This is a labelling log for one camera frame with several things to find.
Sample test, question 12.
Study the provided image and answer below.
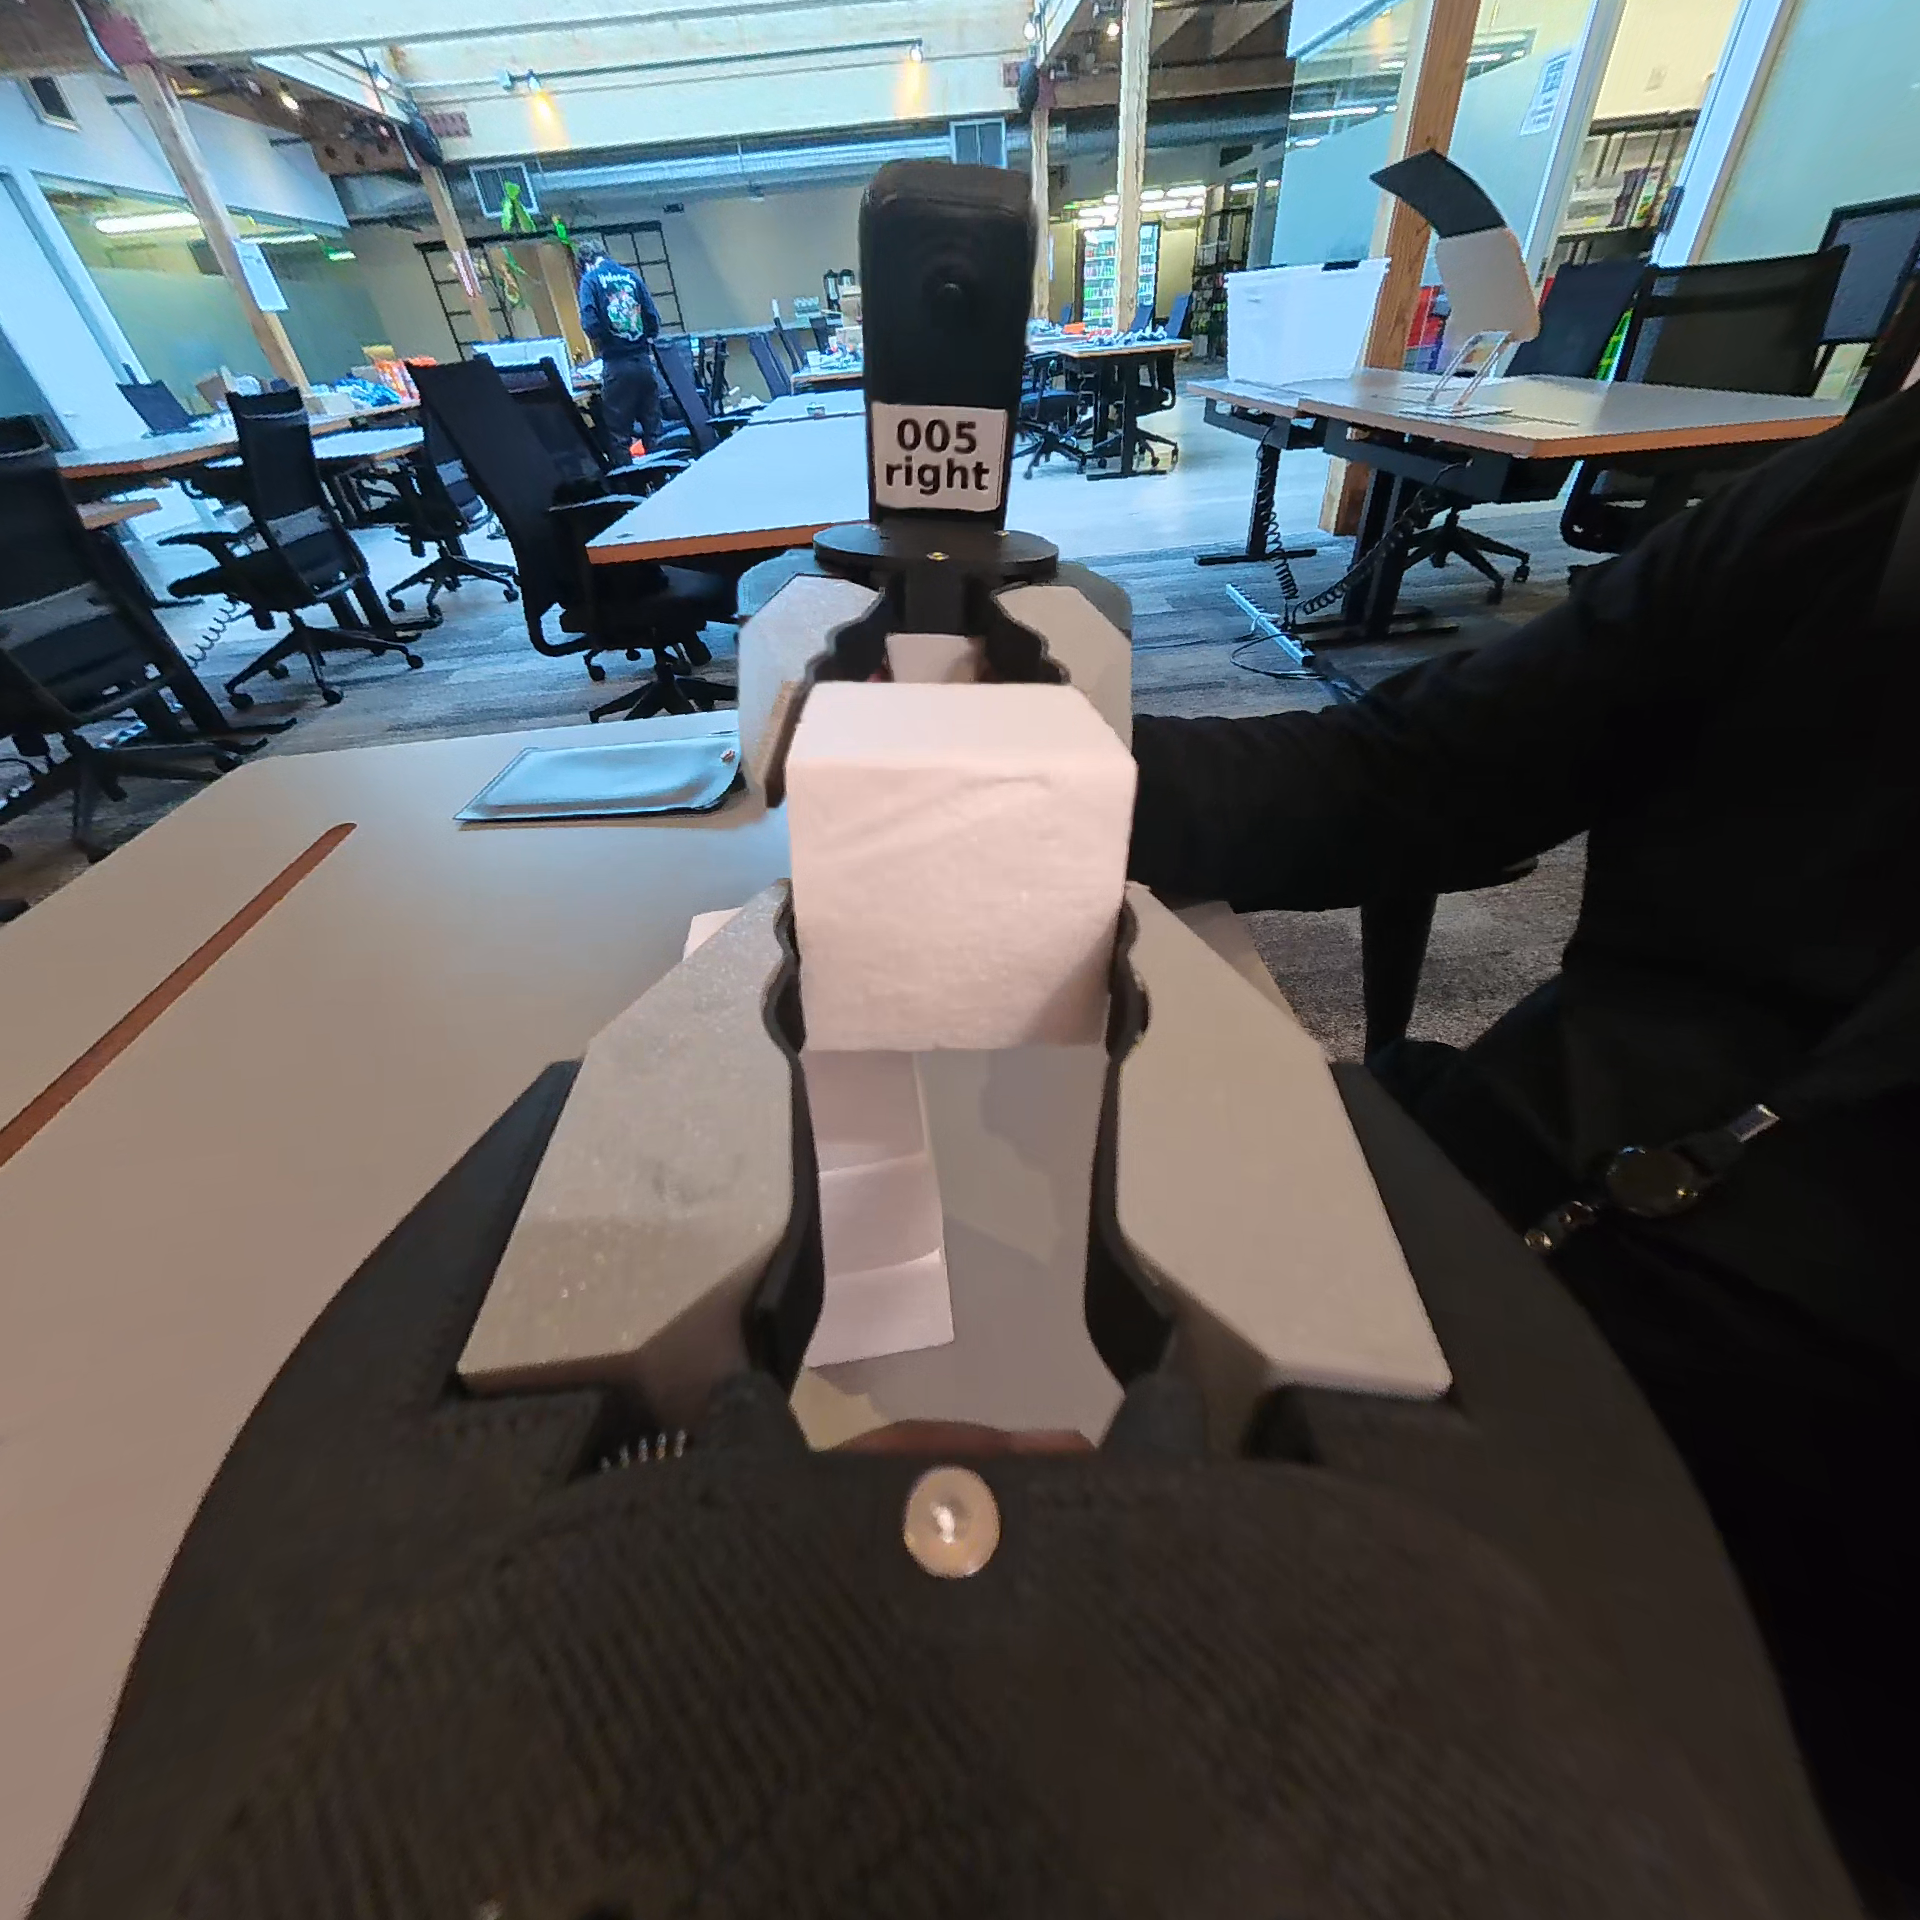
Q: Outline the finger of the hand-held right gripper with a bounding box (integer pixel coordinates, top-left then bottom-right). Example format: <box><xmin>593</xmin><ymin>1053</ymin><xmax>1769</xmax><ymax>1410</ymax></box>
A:
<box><xmin>987</xmin><ymin>586</ymin><xmax>1137</xmax><ymax>751</ymax></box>
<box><xmin>736</xmin><ymin>578</ymin><xmax>895</xmax><ymax>811</ymax></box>

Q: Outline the black badge reel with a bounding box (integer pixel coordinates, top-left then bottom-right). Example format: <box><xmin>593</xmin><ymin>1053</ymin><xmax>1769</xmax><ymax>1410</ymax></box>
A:
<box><xmin>1523</xmin><ymin>1104</ymin><xmax>1783</xmax><ymax>1254</ymax></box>

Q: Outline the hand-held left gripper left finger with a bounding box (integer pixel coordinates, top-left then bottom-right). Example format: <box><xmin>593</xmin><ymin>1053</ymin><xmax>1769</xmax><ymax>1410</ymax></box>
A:
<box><xmin>455</xmin><ymin>877</ymin><xmax>826</xmax><ymax>1398</ymax></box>

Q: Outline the person's right forearm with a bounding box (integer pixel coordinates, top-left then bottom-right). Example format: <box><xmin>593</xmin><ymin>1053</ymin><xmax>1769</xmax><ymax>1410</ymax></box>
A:
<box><xmin>1130</xmin><ymin>638</ymin><xmax>1682</xmax><ymax>920</ymax></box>

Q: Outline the white top desk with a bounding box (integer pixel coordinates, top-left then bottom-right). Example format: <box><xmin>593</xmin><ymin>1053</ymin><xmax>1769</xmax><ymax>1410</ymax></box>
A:
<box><xmin>585</xmin><ymin>394</ymin><xmax>880</xmax><ymax>570</ymax></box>

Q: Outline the small document stand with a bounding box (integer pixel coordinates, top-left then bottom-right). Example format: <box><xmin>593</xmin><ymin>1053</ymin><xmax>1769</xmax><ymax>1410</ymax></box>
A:
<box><xmin>1369</xmin><ymin>148</ymin><xmax>1546</xmax><ymax>416</ymax></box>

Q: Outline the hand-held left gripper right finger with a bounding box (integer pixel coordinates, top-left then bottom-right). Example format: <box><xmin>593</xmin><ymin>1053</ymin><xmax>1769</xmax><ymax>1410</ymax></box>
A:
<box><xmin>1083</xmin><ymin>883</ymin><xmax>1455</xmax><ymax>1404</ymax></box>

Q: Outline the grey power strip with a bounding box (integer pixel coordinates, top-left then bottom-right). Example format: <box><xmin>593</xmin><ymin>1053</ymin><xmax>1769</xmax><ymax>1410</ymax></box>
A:
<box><xmin>1226</xmin><ymin>583</ymin><xmax>1365</xmax><ymax>694</ymax></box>

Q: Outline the black flat plate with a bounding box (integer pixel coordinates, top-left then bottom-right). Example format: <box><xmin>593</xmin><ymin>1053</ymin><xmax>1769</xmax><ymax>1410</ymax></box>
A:
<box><xmin>455</xmin><ymin>740</ymin><xmax>746</xmax><ymax>823</ymax></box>

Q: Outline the black office chair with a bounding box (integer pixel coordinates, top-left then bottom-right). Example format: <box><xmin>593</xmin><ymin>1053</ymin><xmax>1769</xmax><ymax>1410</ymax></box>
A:
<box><xmin>163</xmin><ymin>386</ymin><xmax>425</xmax><ymax>713</ymax></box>
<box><xmin>0</xmin><ymin>417</ymin><xmax>295</xmax><ymax>863</ymax></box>
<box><xmin>405</xmin><ymin>357</ymin><xmax>739</xmax><ymax>727</ymax></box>

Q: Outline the white box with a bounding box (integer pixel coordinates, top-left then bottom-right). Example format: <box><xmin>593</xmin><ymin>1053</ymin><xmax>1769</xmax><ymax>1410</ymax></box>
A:
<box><xmin>1226</xmin><ymin>258</ymin><xmax>1390</xmax><ymax>386</ymax></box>

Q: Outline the light wood desk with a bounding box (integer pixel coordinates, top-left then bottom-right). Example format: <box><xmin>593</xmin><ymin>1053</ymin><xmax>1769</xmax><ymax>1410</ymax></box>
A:
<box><xmin>1187</xmin><ymin>367</ymin><xmax>1853</xmax><ymax>646</ymax></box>

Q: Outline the cluster of black office chairs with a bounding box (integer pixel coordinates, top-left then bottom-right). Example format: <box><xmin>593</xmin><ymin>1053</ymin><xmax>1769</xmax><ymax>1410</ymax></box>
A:
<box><xmin>1440</xmin><ymin>243</ymin><xmax>1853</xmax><ymax>603</ymax></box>

